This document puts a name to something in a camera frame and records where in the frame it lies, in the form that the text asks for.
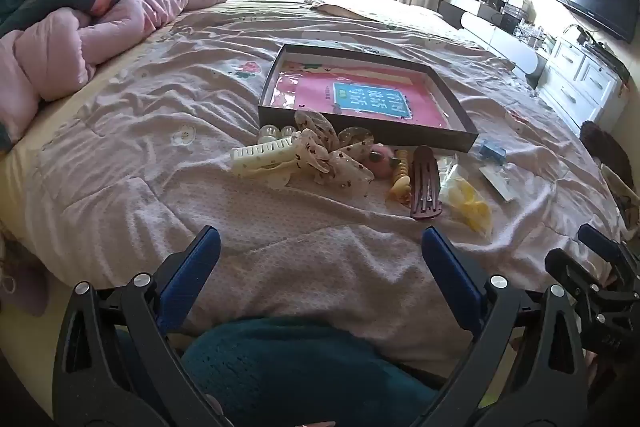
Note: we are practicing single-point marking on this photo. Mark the pink patterned bedspread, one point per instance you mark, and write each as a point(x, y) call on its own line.
point(175, 187)

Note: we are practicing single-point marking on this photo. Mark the cardboard sheet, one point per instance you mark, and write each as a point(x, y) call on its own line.
point(340, 9)

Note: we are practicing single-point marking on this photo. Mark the pink fluffy hair clip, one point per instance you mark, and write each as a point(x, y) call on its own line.
point(378, 162)

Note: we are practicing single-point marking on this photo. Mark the white card packet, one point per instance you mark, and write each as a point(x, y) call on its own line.
point(497, 183)

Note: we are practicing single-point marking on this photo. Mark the white drawer cabinet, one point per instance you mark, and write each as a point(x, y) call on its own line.
point(580, 79)

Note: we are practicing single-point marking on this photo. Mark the pink quilt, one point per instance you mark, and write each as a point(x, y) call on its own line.
point(65, 47)

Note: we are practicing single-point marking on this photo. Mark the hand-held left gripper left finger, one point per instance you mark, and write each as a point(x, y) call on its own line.
point(192, 267)

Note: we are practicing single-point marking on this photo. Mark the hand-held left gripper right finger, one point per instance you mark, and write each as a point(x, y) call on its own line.
point(450, 267)

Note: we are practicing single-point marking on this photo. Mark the brown flat hair clip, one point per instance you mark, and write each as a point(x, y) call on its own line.
point(426, 187)

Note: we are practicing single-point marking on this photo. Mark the shallow black box pink bottom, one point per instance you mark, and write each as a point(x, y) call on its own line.
point(365, 102)

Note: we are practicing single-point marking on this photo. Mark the small blue box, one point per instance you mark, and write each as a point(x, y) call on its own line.
point(491, 152)

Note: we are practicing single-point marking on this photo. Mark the person's teal knit trousers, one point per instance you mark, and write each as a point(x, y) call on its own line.
point(300, 372)

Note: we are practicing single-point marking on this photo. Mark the brown furry cushion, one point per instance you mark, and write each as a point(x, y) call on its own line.
point(607, 152)

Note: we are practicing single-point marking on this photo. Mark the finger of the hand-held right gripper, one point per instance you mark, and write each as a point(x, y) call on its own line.
point(597, 237)
point(565, 264)

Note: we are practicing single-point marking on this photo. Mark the white dressing desk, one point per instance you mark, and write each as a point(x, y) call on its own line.
point(495, 32)

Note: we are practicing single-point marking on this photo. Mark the cream hair claw clip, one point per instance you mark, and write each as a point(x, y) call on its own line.
point(265, 159)

